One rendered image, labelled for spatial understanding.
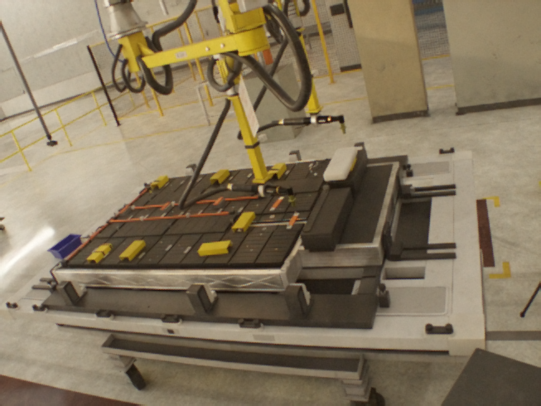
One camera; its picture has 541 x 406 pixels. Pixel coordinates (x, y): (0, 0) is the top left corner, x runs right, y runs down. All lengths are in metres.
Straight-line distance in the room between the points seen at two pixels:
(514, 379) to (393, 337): 0.47
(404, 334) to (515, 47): 5.00
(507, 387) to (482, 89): 5.18
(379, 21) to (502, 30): 1.56
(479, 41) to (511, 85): 0.72
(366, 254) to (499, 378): 0.80
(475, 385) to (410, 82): 5.27
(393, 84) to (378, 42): 0.61
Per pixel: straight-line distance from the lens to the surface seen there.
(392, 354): 2.32
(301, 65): 1.32
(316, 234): 2.01
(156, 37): 1.86
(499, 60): 6.36
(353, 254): 2.09
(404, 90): 6.53
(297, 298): 1.85
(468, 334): 1.79
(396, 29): 6.36
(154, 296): 2.44
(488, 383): 1.64
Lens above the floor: 2.11
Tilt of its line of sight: 25 degrees down
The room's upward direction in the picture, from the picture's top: 17 degrees counter-clockwise
